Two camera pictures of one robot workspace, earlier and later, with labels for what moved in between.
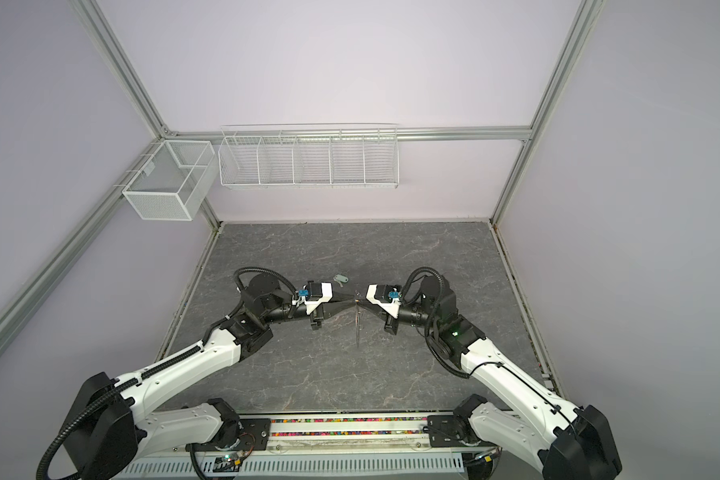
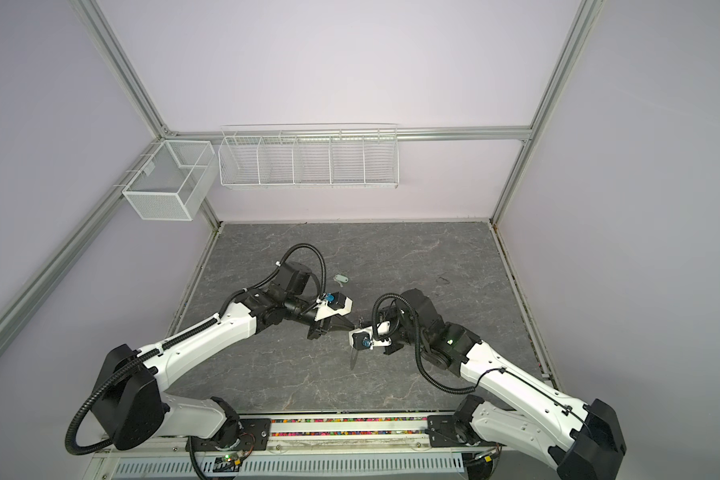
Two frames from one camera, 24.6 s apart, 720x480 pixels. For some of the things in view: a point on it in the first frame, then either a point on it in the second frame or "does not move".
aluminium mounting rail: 343,433 does not move
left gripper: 333,309 -> 322,326
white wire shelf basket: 310,156 does not move
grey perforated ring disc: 358,325 -> 354,352
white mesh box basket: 174,181 does not move
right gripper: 389,324 -> 390,348
